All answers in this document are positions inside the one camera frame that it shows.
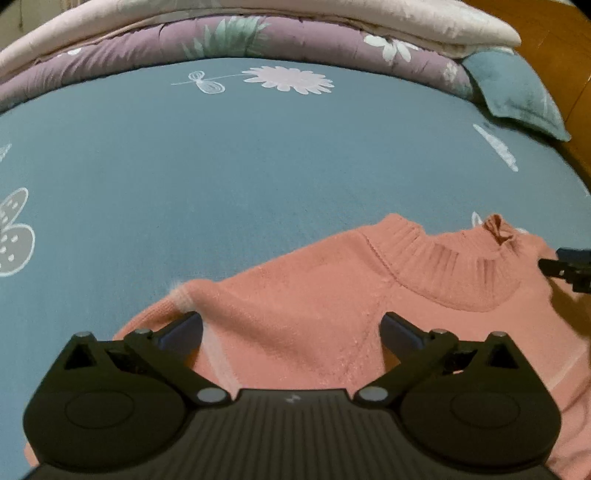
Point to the pink knit sweater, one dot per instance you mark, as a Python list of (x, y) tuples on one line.
[(314, 295)]

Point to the purple floral quilt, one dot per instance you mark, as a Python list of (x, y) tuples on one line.
[(295, 39)]

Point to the light pink floral quilt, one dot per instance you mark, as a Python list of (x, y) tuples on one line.
[(323, 9)]

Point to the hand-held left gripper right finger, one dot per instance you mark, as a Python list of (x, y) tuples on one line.
[(397, 330)]

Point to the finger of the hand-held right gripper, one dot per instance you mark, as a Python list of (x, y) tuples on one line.
[(575, 254), (568, 272)]

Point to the blue pillow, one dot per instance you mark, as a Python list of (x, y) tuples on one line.
[(512, 87)]

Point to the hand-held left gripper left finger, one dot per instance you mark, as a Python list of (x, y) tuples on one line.
[(184, 328)]

